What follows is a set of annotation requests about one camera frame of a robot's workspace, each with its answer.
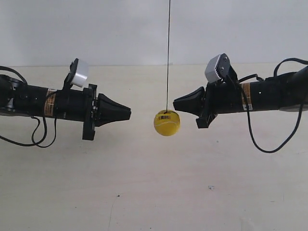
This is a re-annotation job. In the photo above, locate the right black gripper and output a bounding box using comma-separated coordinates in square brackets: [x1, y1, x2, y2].
[173, 67, 242, 128]

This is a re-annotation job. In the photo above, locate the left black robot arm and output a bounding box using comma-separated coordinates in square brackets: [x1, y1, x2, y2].
[0, 75, 131, 141]

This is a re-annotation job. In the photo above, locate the yellow tennis ball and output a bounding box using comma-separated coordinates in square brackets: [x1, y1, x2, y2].
[153, 110, 180, 137]

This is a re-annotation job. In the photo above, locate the right black camera cable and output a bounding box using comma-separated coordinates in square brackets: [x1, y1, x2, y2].
[238, 57, 308, 153]

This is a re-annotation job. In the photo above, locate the black camera cable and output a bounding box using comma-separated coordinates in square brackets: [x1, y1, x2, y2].
[238, 57, 308, 153]
[0, 65, 57, 148]

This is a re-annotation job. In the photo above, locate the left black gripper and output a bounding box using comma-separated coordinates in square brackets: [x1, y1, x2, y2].
[54, 84, 131, 140]

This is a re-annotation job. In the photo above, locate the left black camera cable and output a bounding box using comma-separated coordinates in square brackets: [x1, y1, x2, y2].
[0, 65, 57, 148]

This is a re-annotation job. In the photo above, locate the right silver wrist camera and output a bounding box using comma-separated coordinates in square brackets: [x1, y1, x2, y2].
[205, 53, 231, 84]

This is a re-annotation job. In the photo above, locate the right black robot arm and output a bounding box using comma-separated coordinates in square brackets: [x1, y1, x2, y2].
[173, 67, 308, 128]

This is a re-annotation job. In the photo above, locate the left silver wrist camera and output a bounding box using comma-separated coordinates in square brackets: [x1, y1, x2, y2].
[63, 58, 90, 90]

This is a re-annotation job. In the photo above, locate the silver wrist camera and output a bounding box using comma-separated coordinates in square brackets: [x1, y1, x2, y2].
[63, 58, 90, 90]
[205, 53, 231, 84]

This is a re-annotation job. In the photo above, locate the thin black string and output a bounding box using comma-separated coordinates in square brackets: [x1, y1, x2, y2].
[165, 0, 178, 115]

